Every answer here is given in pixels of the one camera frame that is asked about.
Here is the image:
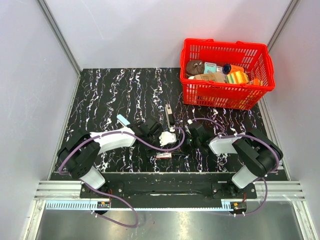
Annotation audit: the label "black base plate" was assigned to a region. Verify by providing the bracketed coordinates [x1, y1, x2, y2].
[79, 171, 258, 209]

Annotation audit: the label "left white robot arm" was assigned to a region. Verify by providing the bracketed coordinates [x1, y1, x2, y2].
[57, 114, 163, 198]

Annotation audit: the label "orange bottle blue cap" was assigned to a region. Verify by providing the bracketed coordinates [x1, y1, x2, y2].
[222, 63, 245, 75]

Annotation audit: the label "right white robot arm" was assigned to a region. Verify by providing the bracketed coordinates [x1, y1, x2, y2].
[184, 120, 284, 198]

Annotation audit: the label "teal white box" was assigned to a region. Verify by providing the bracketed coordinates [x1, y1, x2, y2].
[203, 62, 217, 74]

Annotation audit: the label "brown cardboard box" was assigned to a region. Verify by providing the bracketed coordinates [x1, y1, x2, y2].
[193, 72, 226, 83]

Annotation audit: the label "aluminium frame rail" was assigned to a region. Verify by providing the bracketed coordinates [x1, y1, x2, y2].
[35, 180, 305, 201]

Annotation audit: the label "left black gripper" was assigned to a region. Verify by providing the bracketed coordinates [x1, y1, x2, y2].
[144, 127, 167, 157]

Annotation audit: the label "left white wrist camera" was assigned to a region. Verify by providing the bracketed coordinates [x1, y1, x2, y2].
[159, 131, 177, 147]

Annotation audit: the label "yellow green sticky notes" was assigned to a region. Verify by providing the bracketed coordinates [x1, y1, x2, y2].
[226, 71, 250, 85]

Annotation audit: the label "red plastic basket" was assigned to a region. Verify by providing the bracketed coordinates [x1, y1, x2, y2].
[180, 38, 276, 110]

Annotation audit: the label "brown round item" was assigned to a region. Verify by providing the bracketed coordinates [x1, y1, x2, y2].
[186, 59, 205, 76]

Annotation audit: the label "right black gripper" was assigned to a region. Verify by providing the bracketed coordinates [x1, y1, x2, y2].
[168, 131, 200, 156]

